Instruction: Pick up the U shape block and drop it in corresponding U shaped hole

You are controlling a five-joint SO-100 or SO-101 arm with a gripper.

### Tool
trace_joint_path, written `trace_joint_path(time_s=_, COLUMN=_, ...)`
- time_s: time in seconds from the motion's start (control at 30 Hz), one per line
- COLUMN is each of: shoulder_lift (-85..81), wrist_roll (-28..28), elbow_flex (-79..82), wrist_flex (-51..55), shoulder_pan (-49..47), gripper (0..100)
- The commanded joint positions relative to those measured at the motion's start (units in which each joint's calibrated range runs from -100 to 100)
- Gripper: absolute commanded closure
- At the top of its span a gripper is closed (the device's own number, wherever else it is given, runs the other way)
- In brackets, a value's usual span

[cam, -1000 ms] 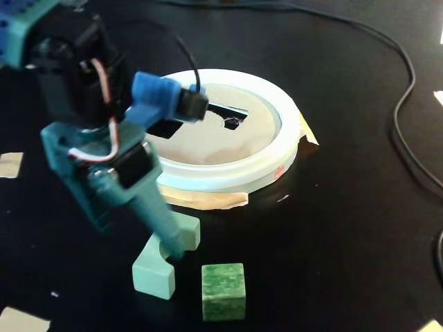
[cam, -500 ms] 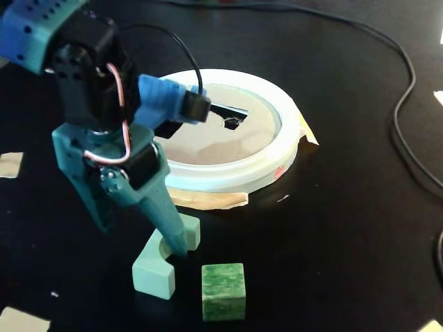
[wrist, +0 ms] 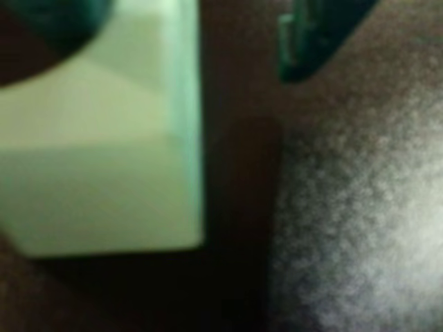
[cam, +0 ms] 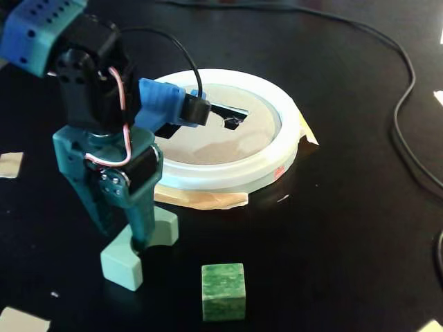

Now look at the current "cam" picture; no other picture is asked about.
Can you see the dark green cube block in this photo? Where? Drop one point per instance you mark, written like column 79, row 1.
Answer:
column 223, row 294

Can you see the short tan masking tape strip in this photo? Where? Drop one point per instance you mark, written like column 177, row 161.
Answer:
column 308, row 133

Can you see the teal and black robot arm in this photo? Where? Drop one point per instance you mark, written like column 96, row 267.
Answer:
column 31, row 31

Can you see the teal gripper black servo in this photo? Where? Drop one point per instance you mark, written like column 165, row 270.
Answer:
column 70, row 155

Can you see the beige paper tape square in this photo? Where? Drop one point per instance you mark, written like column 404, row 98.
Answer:
column 10, row 165

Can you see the light green U shape block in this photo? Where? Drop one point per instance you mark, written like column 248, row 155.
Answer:
column 121, row 269

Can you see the tan tape piece bottom-left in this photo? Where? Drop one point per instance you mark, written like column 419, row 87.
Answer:
column 20, row 320

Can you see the blue mount black wrist camera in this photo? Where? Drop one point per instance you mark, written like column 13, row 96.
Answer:
column 159, row 100

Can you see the small white paper piece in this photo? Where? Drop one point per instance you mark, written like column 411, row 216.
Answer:
column 439, row 98

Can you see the pale yellow paper corner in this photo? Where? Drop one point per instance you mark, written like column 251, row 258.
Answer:
column 434, row 326

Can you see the long tan masking tape strip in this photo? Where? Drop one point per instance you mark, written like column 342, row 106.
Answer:
column 207, row 200

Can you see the white round shape sorter container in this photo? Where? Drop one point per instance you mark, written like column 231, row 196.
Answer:
column 242, row 166

